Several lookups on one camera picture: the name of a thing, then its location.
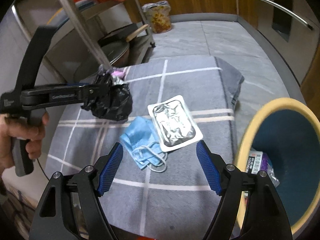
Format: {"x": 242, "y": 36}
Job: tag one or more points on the black wok with wooden handle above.
{"x": 122, "y": 35}

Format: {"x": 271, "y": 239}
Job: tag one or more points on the stainless steel oven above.
{"x": 293, "y": 29}

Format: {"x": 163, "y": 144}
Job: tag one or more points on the black plastic bag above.
{"x": 111, "y": 98}

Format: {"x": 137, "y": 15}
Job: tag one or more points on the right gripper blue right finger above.
{"x": 212, "y": 165}

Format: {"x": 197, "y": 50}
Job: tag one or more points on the pink snack wrapper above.
{"x": 118, "y": 73}

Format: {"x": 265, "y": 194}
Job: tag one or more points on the blue face mask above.
{"x": 142, "y": 143}

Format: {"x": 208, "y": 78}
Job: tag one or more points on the silver foil blister pack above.
{"x": 174, "y": 124}

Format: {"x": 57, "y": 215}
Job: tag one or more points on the purple spray bottle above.
{"x": 266, "y": 165}

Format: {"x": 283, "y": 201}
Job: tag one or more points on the green white medicine box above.
{"x": 254, "y": 162}

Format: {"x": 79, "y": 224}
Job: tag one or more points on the grey striped towel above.
{"x": 157, "y": 194}

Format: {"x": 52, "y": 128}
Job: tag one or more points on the floral trash bin with liner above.
{"x": 158, "y": 16}

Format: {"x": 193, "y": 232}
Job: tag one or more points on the person's left hand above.
{"x": 17, "y": 128}

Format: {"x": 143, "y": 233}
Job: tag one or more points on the stainless steel shelf rack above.
{"x": 74, "y": 52}

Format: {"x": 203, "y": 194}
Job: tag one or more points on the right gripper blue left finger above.
{"x": 107, "y": 166}

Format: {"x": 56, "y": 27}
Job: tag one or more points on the blue bin with yellow rim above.
{"x": 288, "y": 132}

